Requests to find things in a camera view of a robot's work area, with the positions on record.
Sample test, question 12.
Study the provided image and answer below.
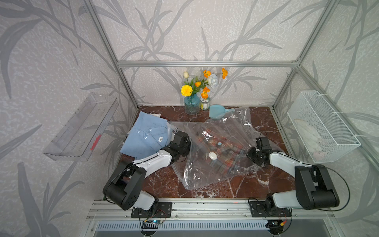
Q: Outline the white garment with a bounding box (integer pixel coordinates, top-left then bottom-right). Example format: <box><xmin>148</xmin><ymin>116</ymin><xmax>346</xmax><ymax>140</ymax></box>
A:
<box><xmin>148</xmin><ymin>113</ymin><xmax>173</xmax><ymax>145</ymax></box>

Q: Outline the light blue garment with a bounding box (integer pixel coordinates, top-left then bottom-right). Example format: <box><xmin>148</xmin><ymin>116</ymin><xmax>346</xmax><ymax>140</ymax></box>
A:
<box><xmin>120</xmin><ymin>112</ymin><xmax>169</xmax><ymax>160</ymax></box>

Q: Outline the tartan plaid garment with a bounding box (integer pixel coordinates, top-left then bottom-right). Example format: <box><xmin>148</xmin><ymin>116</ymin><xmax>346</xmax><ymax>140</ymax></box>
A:
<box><xmin>194</xmin><ymin>129</ymin><xmax>254</xmax><ymax>180</ymax></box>

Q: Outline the clear plastic vacuum bag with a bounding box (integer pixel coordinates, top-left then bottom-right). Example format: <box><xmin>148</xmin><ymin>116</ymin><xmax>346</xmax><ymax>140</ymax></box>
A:
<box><xmin>169</xmin><ymin>107</ymin><xmax>277</xmax><ymax>190</ymax></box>

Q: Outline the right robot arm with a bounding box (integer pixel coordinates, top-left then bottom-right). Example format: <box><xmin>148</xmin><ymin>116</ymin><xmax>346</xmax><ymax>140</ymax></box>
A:
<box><xmin>246</xmin><ymin>147</ymin><xmax>340</xmax><ymax>212</ymax></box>

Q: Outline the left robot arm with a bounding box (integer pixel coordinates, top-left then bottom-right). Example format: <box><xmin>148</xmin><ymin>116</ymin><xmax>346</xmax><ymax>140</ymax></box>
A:
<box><xmin>103</xmin><ymin>142</ymin><xmax>190</xmax><ymax>214</ymax></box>

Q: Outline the white vacuum bag valve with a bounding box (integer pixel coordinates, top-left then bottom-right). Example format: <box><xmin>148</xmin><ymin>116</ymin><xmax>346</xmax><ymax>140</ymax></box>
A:
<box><xmin>208</xmin><ymin>152</ymin><xmax>218</xmax><ymax>161</ymax></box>

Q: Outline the blue glass flower vase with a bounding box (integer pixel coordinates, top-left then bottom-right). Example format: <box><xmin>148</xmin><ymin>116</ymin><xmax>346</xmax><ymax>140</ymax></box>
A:
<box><xmin>184</xmin><ymin>94</ymin><xmax>200</xmax><ymax>115</ymax></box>

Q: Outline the small white lidded jar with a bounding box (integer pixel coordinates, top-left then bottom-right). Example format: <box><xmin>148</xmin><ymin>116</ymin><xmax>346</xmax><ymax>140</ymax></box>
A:
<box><xmin>200</xmin><ymin>97</ymin><xmax>210</xmax><ymax>111</ymax></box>

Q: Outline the light blue plastic scoop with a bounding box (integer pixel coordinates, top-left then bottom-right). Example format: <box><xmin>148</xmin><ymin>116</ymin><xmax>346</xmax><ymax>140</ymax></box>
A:
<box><xmin>209</xmin><ymin>105</ymin><xmax>235</xmax><ymax>119</ymax></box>

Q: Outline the white cloth in basket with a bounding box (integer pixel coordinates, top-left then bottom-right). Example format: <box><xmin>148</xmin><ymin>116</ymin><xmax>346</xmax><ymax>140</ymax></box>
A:
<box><xmin>295</xmin><ymin>119</ymin><xmax>327</xmax><ymax>161</ymax></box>

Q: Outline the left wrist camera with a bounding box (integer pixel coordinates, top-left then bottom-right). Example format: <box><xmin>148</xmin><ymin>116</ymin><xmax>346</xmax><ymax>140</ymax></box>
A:
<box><xmin>172</xmin><ymin>131</ymin><xmax>190</xmax><ymax>147</ymax></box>

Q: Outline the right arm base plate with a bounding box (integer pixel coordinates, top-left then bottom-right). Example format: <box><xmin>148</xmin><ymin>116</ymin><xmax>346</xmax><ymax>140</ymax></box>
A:
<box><xmin>248</xmin><ymin>199</ymin><xmax>292</xmax><ymax>218</ymax></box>

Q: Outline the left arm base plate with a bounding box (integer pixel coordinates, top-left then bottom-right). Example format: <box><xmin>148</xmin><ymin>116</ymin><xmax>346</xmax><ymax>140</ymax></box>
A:
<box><xmin>131</xmin><ymin>201</ymin><xmax>173</xmax><ymax>219</ymax></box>

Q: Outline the white wire wall basket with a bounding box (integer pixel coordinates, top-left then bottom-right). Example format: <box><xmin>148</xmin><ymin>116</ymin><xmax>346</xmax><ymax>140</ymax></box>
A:
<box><xmin>287</xmin><ymin>90</ymin><xmax>361</xmax><ymax>163</ymax></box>

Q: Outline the clear acrylic wall shelf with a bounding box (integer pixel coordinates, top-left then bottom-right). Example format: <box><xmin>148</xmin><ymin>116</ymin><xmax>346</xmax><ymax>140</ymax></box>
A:
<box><xmin>43</xmin><ymin>92</ymin><xmax>119</xmax><ymax>162</ymax></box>

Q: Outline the aluminium frame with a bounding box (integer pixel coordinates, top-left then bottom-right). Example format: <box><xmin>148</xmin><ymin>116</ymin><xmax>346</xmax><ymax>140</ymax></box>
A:
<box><xmin>90</xmin><ymin>1</ymin><xmax>379</xmax><ymax>237</ymax></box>

